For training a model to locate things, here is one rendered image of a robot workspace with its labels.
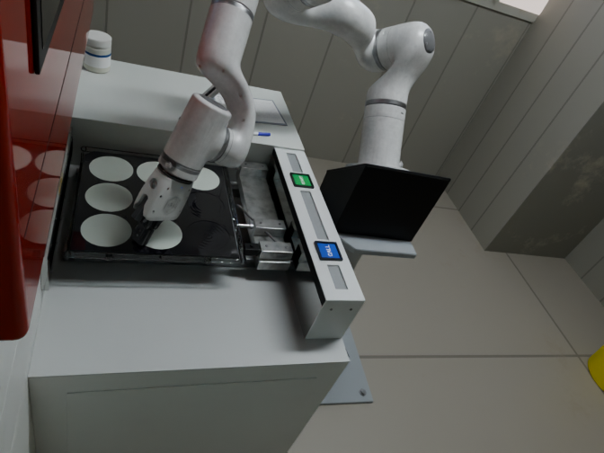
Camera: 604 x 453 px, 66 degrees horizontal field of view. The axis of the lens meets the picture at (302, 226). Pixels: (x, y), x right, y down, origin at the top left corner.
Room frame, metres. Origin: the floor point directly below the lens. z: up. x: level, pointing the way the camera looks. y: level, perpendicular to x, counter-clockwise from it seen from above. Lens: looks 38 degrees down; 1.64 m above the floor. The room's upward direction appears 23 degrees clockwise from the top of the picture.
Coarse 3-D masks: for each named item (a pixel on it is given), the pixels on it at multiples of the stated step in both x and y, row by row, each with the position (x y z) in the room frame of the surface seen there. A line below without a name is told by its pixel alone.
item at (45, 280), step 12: (72, 132) 0.89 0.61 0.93; (72, 144) 0.89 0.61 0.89; (72, 156) 0.89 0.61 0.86; (60, 180) 0.71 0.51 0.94; (60, 192) 0.69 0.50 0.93; (60, 204) 0.71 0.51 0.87; (60, 216) 0.68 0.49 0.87; (48, 240) 0.55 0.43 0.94; (48, 252) 0.53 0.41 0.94; (48, 264) 0.52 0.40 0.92; (48, 276) 0.51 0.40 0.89; (48, 288) 0.51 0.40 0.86
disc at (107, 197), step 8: (96, 184) 0.79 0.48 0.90; (104, 184) 0.80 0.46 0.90; (112, 184) 0.81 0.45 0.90; (88, 192) 0.75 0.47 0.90; (96, 192) 0.76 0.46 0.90; (104, 192) 0.77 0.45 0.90; (112, 192) 0.78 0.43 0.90; (120, 192) 0.79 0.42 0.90; (128, 192) 0.80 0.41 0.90; (88, 200) 0.73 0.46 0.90; (96, 200) 0.74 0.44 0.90; (104, 200) 0.75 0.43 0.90; (112, 200) 0.76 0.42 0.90; (120, 200) 0.77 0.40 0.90; (128, 200) 0.78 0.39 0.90; (96, 208) 0.72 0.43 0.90; (104, 208) 0.73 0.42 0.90; (112, 208) 0.74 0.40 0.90; (120, 208) 0.75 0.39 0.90
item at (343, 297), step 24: (288, 168) 1.08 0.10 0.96; (312, 192) 1.02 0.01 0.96; (312, 216) 0.93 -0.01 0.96; (312, 240) 0.83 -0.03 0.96; (336, 240) 0.87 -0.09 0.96; (336, 264) 0.79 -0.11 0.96; (336, 288) 0.72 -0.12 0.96; (336, 312) 0.69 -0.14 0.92; (312, 336) 0.68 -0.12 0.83; (336, 336) 0.71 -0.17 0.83
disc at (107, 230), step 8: (96, 216) 0.69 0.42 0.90; (104, 216) 0.70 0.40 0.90; (112, 216) 0.71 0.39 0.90; (88, 224) 0.66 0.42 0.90; (96, 224) 0.67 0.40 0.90; (104, 224) 0.68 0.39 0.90; (112, 224) 0.69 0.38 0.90; (120, 224) 0.70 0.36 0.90; (128, 224) 0.71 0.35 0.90; (88, 232) 0.64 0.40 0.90; (96, 232) 0.65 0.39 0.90; (104, 232) 0.66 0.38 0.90; (112, 232) 0.67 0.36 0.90; (120, 232) 0.68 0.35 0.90; (128, 232) 0.69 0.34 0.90; (88, 240) 0.62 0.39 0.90; (96, 240) 0.63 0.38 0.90; (104, 240) 0.64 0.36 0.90; (112, 240) 0.65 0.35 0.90; (120, 240) 0.66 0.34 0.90
